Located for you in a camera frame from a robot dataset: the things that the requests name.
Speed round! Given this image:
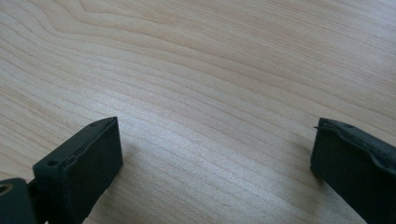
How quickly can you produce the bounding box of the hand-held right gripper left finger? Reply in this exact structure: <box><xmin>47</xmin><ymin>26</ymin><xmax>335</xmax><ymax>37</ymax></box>
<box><xmin>32</xmin><ymin>116</ymin><xmax>124</xmax><ymax>224</ymax></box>

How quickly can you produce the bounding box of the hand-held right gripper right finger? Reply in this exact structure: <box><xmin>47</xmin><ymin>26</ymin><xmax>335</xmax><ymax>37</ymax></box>
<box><xmin>309</xmin><ymin>117</ymin><xmax>396</xmax><ymax>224</ymax></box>

